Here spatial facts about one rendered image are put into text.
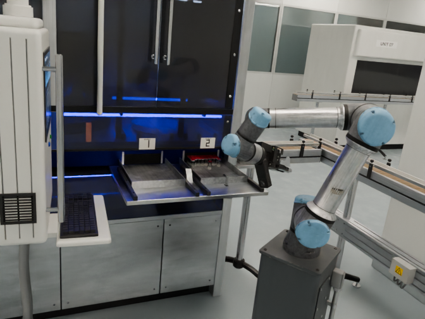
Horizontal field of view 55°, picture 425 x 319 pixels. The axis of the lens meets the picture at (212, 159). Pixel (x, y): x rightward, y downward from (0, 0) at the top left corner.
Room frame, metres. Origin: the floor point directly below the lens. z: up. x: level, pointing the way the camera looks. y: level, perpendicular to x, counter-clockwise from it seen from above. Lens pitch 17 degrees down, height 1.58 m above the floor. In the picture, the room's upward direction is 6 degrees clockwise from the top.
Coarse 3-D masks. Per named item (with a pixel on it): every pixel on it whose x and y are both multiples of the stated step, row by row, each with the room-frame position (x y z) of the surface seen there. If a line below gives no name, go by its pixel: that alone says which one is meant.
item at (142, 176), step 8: (128, 168) 2.00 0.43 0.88; (136, 168) 2.01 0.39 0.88; (144, 168) 2.02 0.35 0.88; (152, 168) 2.04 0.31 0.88; (160, 168) 2.05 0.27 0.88; (168, 168) 2.06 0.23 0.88; (128, 176) 1.80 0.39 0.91; (136, 176) 1.90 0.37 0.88; (144, 176) 1.91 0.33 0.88; (152, 176) 1.92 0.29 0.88; (160, 176) 1.93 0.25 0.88; (168, 176) 1.94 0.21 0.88; (176, 176) 1.95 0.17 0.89; (136, 184) 1.74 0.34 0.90; (144, 184) 1.75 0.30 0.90; (152, 184) 1.77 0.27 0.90; (160, 184) 1.79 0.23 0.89; (168, 184) 1.80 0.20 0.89; (176, 184) 1.82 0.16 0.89; (184, 184) 1.83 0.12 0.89
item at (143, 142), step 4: (140, 140) 2.00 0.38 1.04; (144, 140) 2.01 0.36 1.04; (148, 140) 2.02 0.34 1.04; (152, 140) 2.03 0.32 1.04; (140, 144) 2.01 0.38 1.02; (144, 144) 2.01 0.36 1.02; (152, 144) 2.03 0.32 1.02; (140, 148) 2.01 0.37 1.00; (144, 148) 2.01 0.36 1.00; (148, 148) 2.02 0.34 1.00; (152, 148) 2.03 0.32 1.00
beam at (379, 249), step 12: (336, 216) 2.44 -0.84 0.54; (336, 228) 2.42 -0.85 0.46; (348, 228) 2.33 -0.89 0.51; (360, 228) 2.27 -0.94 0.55; (348, 240) 2.31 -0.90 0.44; (360, 240) 2.22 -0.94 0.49; (372, 240) 2.15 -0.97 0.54; (384, 240) 2.15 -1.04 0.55; (372, 252) 2.13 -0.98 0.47; (384, 252) 2.06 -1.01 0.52; (396, 252) 2.01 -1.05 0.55; (384, 264) 2.05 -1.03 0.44; (420, 264) 1.90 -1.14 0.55; (420, 276) 1.84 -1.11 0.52; (420, 288) 1.82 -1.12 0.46
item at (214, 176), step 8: (224, 160) 2.24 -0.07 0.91; (192, 168) 2.10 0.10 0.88; (200, 168) 2.12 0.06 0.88; (216, 168) 2.14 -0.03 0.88; (224, 168) 2.16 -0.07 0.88; (232, 168) 2.13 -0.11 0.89; (200, 176) 1.99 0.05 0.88; (208, 176) 2.00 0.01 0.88; (216, 176) 2.02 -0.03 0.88; (232, 176) 2.04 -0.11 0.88; (240, 176) 1.96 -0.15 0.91
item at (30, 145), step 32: (0, 32) 1.27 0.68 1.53; (32, 32) 1.30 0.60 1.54; (0, 64) 1.27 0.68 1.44; (32, 64) 1.30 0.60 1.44; (0, 96) 1.27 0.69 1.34; (32, 96) 1.30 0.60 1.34; (0, 128) 1.26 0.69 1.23; (32, 128) 1.30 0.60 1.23; (0, 160) 1.26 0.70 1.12; (32, 160) 1.30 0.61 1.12; (0, 192) 1.26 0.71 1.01; (32, 192) 1.29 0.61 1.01; (0, 224) 1.26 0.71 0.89; (32, 224) 1.30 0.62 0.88
